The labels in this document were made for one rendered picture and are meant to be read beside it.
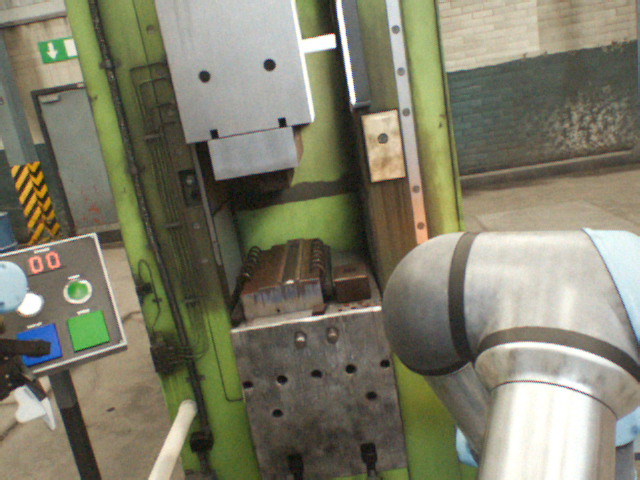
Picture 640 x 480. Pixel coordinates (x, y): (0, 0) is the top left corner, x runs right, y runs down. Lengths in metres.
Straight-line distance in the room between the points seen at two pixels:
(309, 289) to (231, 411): 0.50
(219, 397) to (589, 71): 6.65
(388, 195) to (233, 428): 0.82
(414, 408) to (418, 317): 1.23
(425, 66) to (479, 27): 5.89
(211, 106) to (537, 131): 6.44
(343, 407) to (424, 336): 0.98
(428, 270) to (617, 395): 0.16
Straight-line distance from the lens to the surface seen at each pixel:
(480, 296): 0.46
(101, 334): 1.34
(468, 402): 0.66
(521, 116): 7.46
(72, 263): 1.40
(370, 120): 1.43
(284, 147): 1.32
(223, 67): 1.33
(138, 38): 1.52
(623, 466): 0.83
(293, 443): 1.51
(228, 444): 1.77
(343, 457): 1.53
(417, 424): 1.74
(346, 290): 1.39
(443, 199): 1.51
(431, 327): 0.48
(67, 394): 1.52
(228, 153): 1.33
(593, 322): 0.43
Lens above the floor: 1.41
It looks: 14 degrees down
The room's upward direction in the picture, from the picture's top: 10 degrees counter-clockwise
